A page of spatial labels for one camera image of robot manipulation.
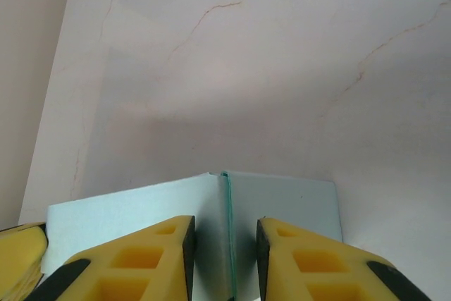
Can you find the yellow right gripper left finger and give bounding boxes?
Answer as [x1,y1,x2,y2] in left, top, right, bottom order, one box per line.
[33,214,197,301]

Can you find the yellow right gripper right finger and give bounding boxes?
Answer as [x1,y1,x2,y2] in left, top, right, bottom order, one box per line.
[256,216,433,301]

